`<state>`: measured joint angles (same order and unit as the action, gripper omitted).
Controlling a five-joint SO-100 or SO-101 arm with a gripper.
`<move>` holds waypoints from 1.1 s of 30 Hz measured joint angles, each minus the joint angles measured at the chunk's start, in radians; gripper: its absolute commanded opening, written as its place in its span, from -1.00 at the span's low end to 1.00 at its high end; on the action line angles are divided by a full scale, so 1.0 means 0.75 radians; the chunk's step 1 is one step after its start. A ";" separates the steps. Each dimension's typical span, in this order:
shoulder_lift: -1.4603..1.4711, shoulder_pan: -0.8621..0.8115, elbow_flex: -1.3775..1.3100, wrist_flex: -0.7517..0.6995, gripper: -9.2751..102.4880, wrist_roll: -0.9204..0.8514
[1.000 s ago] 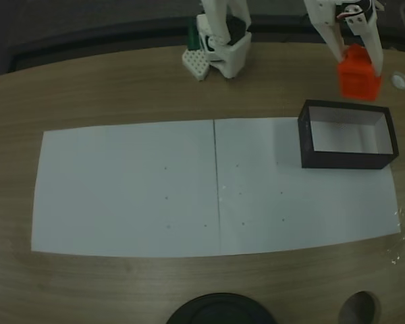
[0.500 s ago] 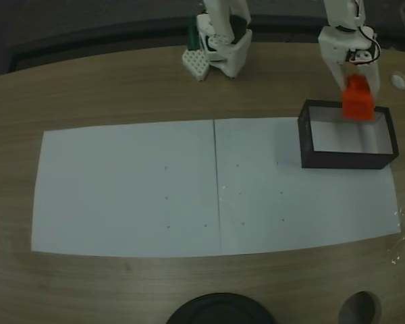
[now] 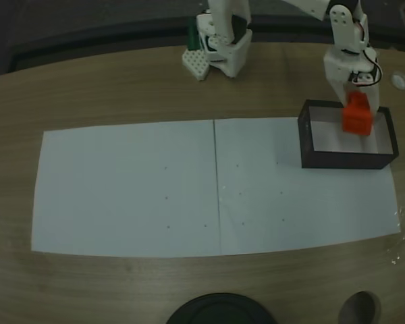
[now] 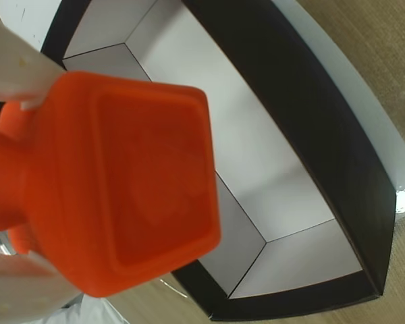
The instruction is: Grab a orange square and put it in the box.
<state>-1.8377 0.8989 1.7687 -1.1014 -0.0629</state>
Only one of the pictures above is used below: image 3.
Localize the orange cube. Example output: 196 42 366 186
341 91 373 137

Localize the dark brown open box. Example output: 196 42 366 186
297 99 400 170

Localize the small round white cap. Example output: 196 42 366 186
390 70 405 90

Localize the clear adhesive tape strip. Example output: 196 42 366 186
389 202 405 266

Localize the white paper sheet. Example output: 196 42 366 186
31 119 222 258
213 116 402 257

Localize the green clamp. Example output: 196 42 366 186
188 16 201 51

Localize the black round object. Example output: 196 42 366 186
165 292 277 324

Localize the red black white cable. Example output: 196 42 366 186
356 16 383 87

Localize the white perforated base plate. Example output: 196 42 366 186
181 49 212 82

